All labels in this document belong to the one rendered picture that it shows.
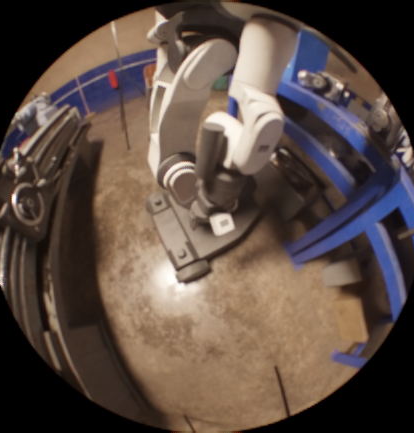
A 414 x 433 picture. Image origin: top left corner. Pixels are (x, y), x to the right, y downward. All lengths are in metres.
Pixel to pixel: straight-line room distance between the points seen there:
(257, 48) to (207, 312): 1.02
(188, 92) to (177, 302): 0.96
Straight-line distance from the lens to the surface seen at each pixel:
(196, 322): 0.96
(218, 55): 0.36
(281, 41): 0.22
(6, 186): 0.89
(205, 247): 0.80
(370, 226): 0.69
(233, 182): 0.26
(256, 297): 0.99
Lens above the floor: 0.94
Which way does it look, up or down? 62 degrees down
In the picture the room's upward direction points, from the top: straight up
